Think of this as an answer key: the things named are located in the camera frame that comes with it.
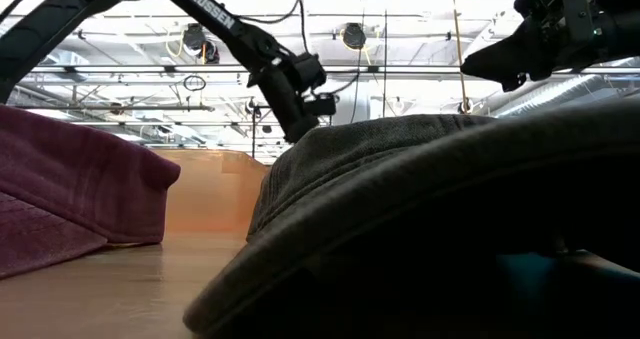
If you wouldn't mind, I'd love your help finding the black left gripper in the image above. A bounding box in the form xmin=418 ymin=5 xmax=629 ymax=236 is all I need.
xmin=255 ymin=63 xmax=337 ymax=144

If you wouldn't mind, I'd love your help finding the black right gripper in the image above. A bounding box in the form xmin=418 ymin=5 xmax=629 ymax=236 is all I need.
xmin=460 ymin=0 xmax=601 ymax=93

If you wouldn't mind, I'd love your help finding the dark grey baseball cap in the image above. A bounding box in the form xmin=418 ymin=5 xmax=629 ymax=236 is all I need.
xmin=182 ymin=98 xmax=640 ymax=339

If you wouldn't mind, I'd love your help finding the maroon baseball cap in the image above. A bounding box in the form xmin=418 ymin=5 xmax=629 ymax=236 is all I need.
xmin=0 ymin=103 xmax=182 ymax=280

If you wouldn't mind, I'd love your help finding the translucent orange plastic bin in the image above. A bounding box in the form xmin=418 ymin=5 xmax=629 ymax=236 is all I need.
xmin=152 ymin=147 xmax=271 ymax=235

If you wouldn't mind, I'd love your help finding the black background stand frame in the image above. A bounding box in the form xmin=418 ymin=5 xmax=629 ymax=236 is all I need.
xmin=244 ymin=97 xmax=262 ymax=159

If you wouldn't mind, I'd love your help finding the silver ventilation duct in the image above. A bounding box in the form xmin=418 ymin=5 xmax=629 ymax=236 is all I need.
xmin=492 ymin=73 xmax=640 ymax=118

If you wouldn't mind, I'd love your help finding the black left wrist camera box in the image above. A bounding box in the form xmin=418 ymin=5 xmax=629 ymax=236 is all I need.
xmin=292 ymin=52 xmax=327 ymax=93

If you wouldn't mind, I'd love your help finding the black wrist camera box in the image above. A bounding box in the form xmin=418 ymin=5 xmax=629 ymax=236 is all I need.
xmin=292 ymin=52 xmax=327 ymax=93
xmin=549 ymin=0 xmax=596 ymax=45

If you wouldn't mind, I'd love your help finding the yellow hanging cord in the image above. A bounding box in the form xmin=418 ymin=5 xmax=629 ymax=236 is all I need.
xmin=449 ymin=0 xmax=472 ymax=115

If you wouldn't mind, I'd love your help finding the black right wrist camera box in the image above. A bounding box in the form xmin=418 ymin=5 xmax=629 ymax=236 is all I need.
xmin=549 ymin=0 xmax=596 ymax=45

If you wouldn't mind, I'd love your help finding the black ceiling cable reel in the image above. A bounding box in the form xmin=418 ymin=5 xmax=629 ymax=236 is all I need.
xmin=340 ymin=22 xmax=369 ymax=52
xmin=180 ymin=22 xmax=222 ymax=65

